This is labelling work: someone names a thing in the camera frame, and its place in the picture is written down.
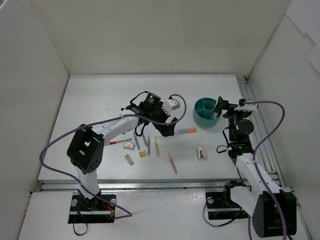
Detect yellow slim highlighter pen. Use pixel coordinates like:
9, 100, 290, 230
153, 136, 160, 157

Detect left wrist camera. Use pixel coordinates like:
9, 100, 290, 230
161, 98, 180, 115

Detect yellow eraser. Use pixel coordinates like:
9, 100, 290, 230
139, 151, 147, 158

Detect orange slim highlighter pen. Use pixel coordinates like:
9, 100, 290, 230
168, 153, 178, 175

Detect red gel pen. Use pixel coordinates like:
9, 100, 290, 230
106, 138, 132, 146

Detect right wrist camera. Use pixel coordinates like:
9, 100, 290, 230
234, 97, 258, 112

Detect aluminium right rail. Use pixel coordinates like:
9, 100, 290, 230
235, 75, 285, 187

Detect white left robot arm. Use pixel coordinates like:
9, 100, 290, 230
66, 91, 180, 210

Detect blue slim highlighter pen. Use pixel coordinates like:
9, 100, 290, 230
133, 134, 141, 151

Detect dirty white eraser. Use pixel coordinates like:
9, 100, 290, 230
124, 154, 135, 166

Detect fat yellow highlighter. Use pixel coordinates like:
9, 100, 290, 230
212, 101, 219, 119

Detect orange capped clear highlighter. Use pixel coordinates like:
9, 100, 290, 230
177, 127, 197, 135

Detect purple slim highlighter pen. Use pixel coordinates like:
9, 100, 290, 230
147, 135, 151, 157

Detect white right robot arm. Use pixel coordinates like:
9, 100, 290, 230
212, 97, 297, 239

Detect small white pink stapler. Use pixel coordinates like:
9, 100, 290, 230
196, 146, 208, 161

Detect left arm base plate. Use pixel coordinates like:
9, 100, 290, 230
68, 193, 115, 224

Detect teal round desk organizer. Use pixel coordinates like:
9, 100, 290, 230
192, 97, 221, 128

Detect aluminium rail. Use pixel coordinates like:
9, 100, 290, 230
41, 179, 230, 191
235, 75, 285, 187

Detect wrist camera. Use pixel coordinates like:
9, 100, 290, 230
161, 98, 180, 115
234, 97, 258, 112

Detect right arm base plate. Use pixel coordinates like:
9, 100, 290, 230
204, 191, 248, 221

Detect green slim highlighter pen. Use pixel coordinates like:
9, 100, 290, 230
142, 134, 148, 147

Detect aluminium front rail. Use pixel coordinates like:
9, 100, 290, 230
41, 179, 230, 191

